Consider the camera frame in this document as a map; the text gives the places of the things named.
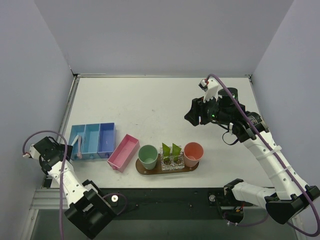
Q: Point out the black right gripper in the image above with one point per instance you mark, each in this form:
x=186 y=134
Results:
x=198 y=111

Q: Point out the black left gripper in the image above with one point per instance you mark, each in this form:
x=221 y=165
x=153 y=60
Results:
x=46 y=146

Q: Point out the coral plastic cup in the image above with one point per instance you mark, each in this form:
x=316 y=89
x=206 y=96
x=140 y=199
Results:
x=192 y=154

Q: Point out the green toothpaste tube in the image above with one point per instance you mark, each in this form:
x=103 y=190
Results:
x=165 y=151
x=176 y=150

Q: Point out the clear crystal toothbrush holder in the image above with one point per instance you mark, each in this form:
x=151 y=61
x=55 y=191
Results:
x=171 y=162

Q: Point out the green plastic cup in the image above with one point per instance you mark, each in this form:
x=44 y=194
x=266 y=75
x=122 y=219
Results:
x=148 y=155

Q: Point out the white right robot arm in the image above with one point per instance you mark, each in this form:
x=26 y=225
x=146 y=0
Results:
x=290 y=194

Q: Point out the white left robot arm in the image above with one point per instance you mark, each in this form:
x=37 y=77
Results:
x=87 y=209

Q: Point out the pink toothbrush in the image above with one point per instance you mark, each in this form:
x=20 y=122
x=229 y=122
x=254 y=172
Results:
x=79 y=152

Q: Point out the white toothbrush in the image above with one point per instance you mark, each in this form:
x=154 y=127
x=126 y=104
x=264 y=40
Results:
x=77 y=140

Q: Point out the oval wooden tray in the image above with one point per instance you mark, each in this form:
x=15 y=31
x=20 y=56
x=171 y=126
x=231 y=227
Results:
x=157 y=170

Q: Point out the light blue plastic bin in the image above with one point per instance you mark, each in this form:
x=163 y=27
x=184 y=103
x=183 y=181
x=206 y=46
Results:
x=77 y=130

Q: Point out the teal plastic bin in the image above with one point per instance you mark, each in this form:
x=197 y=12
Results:
x=91 y=142

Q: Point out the pink plastic bin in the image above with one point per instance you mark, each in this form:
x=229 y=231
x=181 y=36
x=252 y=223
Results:
x=123 y=153

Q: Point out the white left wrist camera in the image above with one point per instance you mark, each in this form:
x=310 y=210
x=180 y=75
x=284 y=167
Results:
x=32 y=153

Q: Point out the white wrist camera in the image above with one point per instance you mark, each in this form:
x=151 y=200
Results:
x=210 y=88
x=32 y=153

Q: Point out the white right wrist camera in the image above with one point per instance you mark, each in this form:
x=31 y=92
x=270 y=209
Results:
x=210 y=88

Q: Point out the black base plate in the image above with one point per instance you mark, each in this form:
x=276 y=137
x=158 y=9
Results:
x=173 y=203

